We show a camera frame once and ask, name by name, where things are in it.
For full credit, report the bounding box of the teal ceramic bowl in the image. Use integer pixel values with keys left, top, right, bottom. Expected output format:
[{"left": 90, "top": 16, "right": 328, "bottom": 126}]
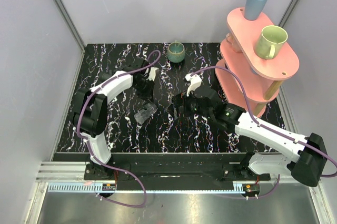
[{"left": 166, "top": 42, "right": 185, "bottom": 63}]

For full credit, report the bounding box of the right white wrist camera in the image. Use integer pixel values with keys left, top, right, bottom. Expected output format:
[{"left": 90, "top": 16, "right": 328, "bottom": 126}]
[{"left": 185, "top": 74, "right": 202, "bottom": 97}]

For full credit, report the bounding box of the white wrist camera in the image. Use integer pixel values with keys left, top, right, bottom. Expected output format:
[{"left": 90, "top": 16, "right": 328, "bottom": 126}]
[
  {"left": 146, "top": 67, "right": 159, "bottom": 81},
  {"left": 185, "top": 74, "right": 202, "bottom": 97}
]

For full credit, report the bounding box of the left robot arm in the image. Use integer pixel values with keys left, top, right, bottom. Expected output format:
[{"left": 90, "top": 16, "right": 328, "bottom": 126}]
[{"left": 71, "top": 59, "right": 158, "bottom": 180}]

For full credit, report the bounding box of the aluminium rail frame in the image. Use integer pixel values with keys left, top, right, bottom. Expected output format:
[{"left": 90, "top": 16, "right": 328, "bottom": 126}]
[{"left": 34, "top": 162, "right": 324, "bottom": 196}]

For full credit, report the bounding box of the green ceramic mug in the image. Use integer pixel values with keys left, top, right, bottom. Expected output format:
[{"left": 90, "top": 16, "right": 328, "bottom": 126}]
[{"left": 254, "top": 25, "right": 288, "bottom": 60}]

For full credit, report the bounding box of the pink three-tier shelf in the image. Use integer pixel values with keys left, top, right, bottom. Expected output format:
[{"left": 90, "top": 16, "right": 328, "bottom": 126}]
[{"left": 215, "top": 7, "right": 300, "bottom": 117}]

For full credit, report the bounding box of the blue plastic cup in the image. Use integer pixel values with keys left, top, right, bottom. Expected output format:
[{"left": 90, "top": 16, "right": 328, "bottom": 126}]
[{"left": 244, "top": 0, "right": 267, "bottom": 21}]

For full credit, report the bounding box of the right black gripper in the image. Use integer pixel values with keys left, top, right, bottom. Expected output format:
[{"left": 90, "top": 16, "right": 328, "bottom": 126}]
[{"left": 165, "top": 90, "right": 213, "bottom": 120}]

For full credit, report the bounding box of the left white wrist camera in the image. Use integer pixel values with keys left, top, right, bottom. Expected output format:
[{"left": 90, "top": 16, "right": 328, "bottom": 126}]
[{"left": 146, "top": 67, "right": 159, "bottom": 81}]

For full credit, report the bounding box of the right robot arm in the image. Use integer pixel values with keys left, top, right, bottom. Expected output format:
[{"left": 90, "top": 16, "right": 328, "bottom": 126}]
[{"left": 172, "top": 86, "right": 327, "bottom": 187}]

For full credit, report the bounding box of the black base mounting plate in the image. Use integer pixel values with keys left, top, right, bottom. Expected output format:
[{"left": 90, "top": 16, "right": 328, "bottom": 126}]
[{"left": 83, "top": 152, "right": 271, "bottom": 181}]

